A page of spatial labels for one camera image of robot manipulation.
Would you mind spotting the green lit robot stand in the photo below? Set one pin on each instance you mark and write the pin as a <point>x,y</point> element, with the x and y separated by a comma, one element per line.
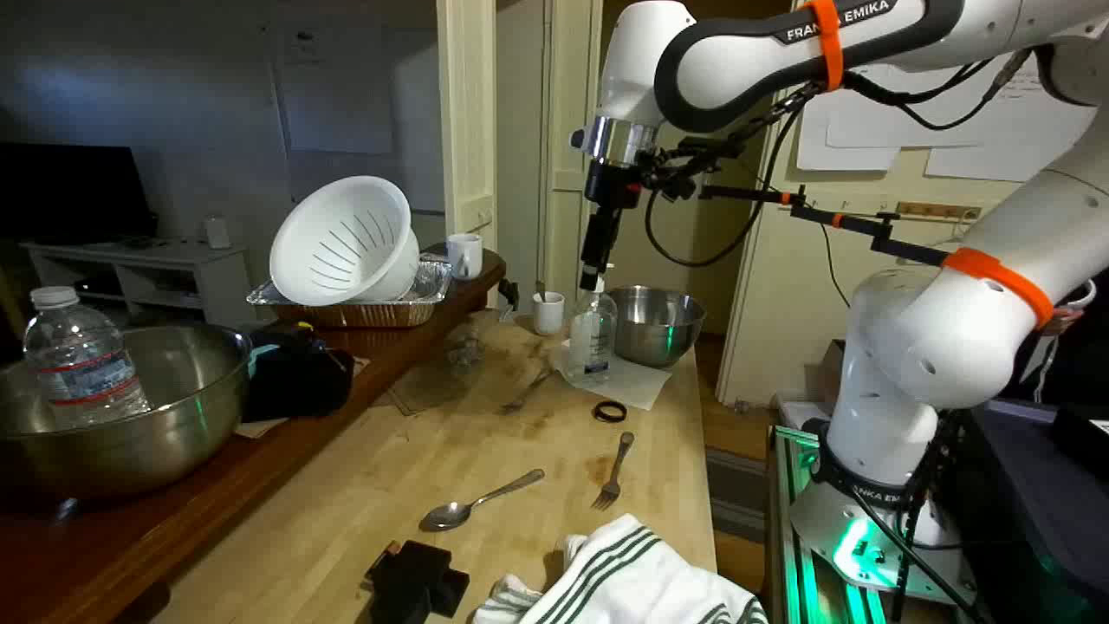
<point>845,543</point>

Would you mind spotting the white paper napkin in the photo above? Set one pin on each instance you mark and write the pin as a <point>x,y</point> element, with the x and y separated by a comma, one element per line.
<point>631,382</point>

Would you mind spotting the white plastic colander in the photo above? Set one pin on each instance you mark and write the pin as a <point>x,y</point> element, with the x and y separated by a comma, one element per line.
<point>349,242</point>

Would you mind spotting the white low shelf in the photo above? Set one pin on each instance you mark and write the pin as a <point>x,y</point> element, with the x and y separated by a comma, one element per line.
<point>150,278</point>

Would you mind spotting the white green striped towel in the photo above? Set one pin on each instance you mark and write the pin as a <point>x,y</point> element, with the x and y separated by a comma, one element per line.
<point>625,576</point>

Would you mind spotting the white mug holding spoon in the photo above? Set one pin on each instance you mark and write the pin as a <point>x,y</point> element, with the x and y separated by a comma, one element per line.
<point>549,312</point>

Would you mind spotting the cream cabinet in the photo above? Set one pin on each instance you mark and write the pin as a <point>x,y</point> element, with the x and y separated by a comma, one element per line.
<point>783,312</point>

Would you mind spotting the small black box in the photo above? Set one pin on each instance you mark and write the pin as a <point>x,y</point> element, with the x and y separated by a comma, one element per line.
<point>416,576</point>

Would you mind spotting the metal spoon in mug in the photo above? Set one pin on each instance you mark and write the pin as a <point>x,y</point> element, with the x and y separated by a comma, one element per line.
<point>538,289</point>

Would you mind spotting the small steel bowl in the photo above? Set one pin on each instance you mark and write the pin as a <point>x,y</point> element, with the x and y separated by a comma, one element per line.
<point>661,331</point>

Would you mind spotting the aluminium foil tray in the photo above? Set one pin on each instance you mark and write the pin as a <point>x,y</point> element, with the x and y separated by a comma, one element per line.
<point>384,312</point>

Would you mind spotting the clear plastic water bottle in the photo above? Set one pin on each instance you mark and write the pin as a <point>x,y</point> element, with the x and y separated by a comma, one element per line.
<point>74,357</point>

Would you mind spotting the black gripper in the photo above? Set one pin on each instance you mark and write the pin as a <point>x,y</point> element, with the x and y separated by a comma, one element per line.
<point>603,211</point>

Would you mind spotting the black television screen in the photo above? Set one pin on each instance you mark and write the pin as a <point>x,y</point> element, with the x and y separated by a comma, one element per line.
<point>72,193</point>

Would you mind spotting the black articulated mount rod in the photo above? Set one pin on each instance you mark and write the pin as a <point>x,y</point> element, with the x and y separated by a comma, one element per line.
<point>855,222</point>

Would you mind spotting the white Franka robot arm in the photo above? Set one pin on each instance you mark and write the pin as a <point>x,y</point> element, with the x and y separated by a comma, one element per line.
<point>924,348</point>

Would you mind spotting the white papers on wall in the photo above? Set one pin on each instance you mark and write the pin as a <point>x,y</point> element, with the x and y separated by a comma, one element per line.
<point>992,144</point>

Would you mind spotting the thin metal utensil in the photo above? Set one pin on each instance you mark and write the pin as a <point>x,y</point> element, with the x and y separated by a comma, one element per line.
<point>526,394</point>

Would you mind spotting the large steel mixing bowl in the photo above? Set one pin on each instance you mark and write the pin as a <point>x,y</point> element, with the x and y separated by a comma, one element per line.
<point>140,446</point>

